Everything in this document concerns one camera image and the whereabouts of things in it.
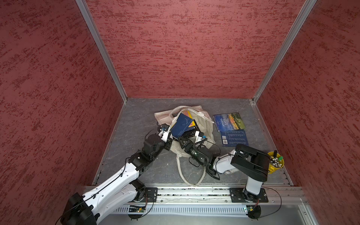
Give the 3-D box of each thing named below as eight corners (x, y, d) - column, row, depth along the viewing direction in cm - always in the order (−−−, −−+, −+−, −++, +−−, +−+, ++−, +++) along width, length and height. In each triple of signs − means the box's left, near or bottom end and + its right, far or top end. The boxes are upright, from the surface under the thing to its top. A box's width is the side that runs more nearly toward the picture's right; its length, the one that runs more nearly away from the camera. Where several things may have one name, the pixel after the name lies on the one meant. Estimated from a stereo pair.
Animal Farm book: (218, 131, 103) (218, 129, 101) (213, 116, 112) (214, 114, 110) (244, 129, 104) (245, 127, 102) (237, 114, 113) (238, 112, 111)
